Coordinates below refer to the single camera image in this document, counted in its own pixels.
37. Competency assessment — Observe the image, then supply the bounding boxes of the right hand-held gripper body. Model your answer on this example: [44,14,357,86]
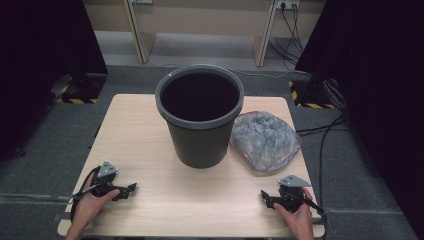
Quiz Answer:
[278,174,313,214]

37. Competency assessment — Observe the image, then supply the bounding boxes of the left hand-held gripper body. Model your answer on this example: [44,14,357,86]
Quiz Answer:
[89,160,120,198]

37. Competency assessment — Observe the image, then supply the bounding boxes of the grey plastic trash bag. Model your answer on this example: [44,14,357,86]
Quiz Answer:
[229,110,303,174]

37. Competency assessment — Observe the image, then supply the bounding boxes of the black plastic trash bin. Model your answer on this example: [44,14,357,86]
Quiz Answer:
[160,71,240,170]

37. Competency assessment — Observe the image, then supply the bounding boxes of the person's right hand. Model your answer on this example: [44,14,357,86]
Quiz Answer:
[272,187,316,240]

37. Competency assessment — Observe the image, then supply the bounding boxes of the person's left hand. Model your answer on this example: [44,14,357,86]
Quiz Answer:
[70,173,121,232]

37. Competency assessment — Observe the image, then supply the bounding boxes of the stand base with hazard tape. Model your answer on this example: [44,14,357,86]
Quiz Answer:
[49,72,108,105]
[288,78,336,110]

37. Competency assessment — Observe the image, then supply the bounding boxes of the black curtain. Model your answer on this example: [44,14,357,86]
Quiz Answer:
[0,0,109,162]
[294,0,424,240]

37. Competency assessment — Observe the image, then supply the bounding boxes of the beige desk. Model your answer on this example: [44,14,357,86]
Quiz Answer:
[82,0,326,68]

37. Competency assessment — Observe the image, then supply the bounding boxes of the black floor cables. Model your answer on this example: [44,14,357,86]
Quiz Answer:
[295,113,350,201]

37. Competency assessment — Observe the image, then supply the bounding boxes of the grey cable coil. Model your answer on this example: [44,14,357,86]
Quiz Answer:
[321,78,348,112]

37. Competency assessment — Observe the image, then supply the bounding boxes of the white floor cable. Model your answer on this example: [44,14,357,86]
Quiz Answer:
[229,67,313,80]

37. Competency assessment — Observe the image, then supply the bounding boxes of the black socket cables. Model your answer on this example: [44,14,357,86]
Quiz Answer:
[267,3,305,72]

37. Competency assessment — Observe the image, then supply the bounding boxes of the white wall socket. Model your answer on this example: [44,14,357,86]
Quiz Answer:
[275,0,301,10]

